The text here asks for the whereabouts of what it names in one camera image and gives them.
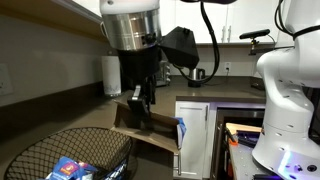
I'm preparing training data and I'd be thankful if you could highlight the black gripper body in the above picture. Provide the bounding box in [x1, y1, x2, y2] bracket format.
[117, 44, 163, 89]

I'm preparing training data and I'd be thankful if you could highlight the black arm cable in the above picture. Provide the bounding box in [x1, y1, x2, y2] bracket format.
[273, 0, 320, 41]

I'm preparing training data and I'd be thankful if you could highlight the steel electric kettle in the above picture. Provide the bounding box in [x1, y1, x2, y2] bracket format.
[187, 67, 207, 89]

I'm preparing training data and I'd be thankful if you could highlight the perforated metal robot table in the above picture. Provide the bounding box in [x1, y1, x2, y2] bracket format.
[228, 143, 279, 180]

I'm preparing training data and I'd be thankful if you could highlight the black wire mesh basket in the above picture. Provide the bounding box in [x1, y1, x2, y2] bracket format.
[3, 127, 134, 180]

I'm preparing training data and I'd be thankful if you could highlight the light wooden board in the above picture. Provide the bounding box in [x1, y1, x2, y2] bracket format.
[225, 122, 263, 136]

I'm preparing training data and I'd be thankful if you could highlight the white rear upper cabinet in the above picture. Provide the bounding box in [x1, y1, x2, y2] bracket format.
[159, 0, 288, 46]

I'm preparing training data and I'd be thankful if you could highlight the long steel cabinet handle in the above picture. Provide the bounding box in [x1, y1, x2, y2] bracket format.
[173, 150, 183, 177]

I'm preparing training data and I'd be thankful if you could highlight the black stereo camera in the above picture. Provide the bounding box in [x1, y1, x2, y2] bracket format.
[239, 28, 272, 51]

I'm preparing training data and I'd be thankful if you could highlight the orange tool handle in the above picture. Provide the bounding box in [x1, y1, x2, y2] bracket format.
[228, 137, 240, 147]

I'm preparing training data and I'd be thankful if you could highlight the blue cardboard food box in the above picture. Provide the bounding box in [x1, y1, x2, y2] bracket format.
[111, 98, 188, 155]

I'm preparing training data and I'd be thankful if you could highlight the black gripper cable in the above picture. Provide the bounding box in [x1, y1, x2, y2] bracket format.
[173, 1, 222, 85]

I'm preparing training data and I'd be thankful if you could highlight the white lower cabinet door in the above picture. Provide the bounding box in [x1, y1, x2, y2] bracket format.
[173, 100, 212, 180]

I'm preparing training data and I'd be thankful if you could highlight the dark blue snack packet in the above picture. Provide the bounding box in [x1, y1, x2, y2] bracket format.
[99, 160, 128, 180]

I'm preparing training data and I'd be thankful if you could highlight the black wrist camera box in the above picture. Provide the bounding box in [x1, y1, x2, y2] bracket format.
[159, 26, 200, 71]

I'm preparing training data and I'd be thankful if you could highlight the white side upper cabinet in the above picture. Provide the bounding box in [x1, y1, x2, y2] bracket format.
[0, 0, 111, 44]

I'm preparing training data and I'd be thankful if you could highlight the blue orange snack packet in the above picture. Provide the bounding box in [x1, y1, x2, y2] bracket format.
[44, 156, 98, 180]

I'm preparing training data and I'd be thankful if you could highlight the white paper towel roll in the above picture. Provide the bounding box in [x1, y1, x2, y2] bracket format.
[100, 54, 123, 98]

